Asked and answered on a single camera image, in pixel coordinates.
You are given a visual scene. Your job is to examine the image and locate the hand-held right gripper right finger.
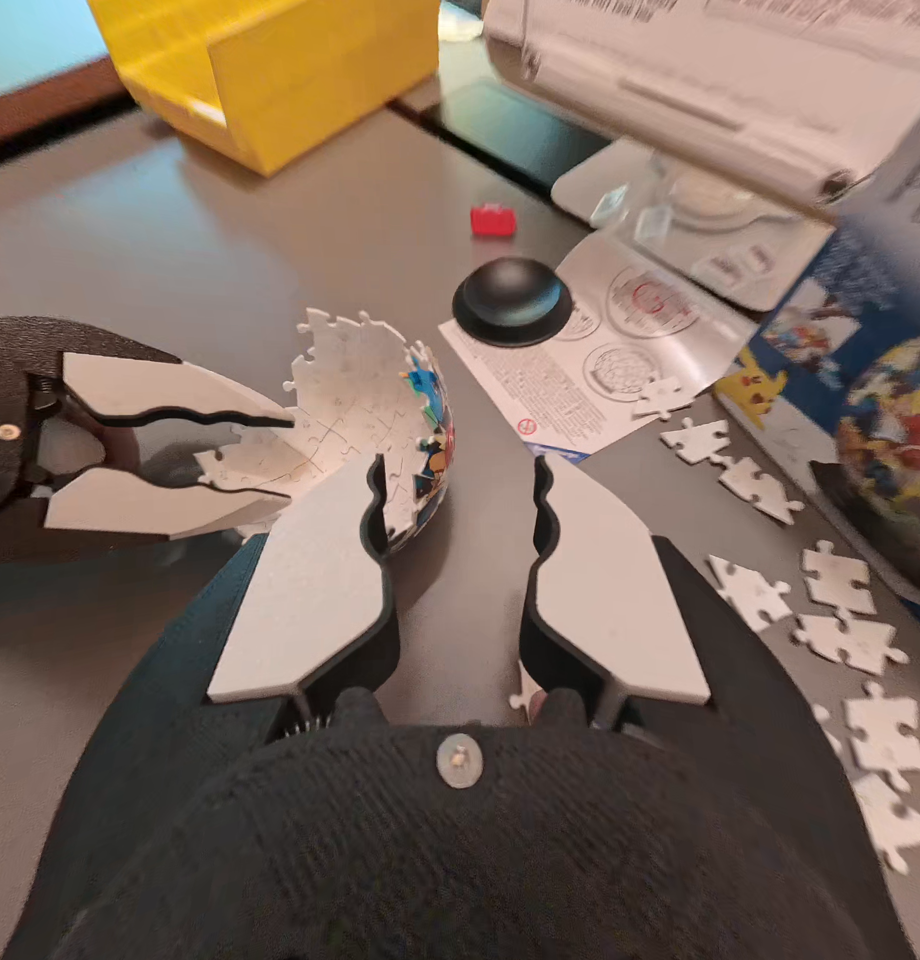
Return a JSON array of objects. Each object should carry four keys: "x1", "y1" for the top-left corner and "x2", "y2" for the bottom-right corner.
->
[{"x1": 520, "y1": 453, "x2": 712, "y2": 727}]

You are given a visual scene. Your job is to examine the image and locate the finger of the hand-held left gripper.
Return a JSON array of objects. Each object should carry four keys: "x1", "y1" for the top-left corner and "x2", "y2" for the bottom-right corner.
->
[
  {"x1": 61, "y1": 351, "x2": 297, "y2": 430},
  {"x1": 43, "y1": 466, "x2": 293, "y2": 543}
]

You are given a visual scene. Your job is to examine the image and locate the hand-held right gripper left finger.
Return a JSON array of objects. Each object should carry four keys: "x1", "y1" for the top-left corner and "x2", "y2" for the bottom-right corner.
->
[{"x1": 207, "y1": 453, "x2": 401, "y2": 706}]

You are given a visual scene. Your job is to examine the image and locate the partly built puzzle ball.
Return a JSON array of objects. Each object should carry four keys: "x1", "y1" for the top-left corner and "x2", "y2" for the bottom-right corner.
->
[{"x1": 193, "y1": 306, "x2": 457, "y2": 556}]

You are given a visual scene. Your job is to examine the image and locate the puzzle pieces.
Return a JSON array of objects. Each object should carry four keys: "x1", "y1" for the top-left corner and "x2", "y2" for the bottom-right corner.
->
[{"x1": 508, "y1": 375, "x2": 920, "y2": 875}]

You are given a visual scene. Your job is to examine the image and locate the black round ball stand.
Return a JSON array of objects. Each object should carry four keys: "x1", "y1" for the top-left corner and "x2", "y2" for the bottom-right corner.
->
[{"x1": 451, "y1": 256, "x2": 573, "y2": 348}]

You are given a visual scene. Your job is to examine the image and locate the blue puzzle box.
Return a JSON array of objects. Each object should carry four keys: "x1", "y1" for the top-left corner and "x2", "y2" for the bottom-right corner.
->
[{"x1": 711, "y1": 112, "x2": 920, "y2": 646}]

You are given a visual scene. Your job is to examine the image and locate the folded paper instruction leaflet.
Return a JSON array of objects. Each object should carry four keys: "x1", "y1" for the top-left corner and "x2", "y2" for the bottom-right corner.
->
[{"x1": 437, "y1": 225, "x2": 761, "y2": 457}]

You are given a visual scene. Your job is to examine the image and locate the yellow plastic bin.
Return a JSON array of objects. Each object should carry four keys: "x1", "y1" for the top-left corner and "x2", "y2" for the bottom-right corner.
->
[{"x1": 87, "y1": 0, "x2": 442, "y2": 179}]

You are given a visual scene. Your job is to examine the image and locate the small red plastic block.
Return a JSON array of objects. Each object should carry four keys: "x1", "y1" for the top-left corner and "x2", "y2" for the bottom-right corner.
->
[{"x1": 470, "y1": 202, "x2": 518, "y2": 239}]

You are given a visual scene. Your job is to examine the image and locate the clear acrylic holder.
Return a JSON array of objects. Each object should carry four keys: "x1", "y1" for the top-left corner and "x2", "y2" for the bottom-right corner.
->
[{"x1": 591, "y1": 150, "x2": 731, "y2": 249}]

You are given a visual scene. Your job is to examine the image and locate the white stand base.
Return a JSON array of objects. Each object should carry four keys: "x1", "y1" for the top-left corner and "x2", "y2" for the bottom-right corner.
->
[{"x1": 551, "y1": 135, "x2": 836, "y2": 312}]

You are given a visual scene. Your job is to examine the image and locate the printed instruction sheet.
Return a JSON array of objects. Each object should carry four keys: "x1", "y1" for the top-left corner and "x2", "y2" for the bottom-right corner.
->
[{"x1": 482, "y1": 0, "x2": 920, "y2": 219}]

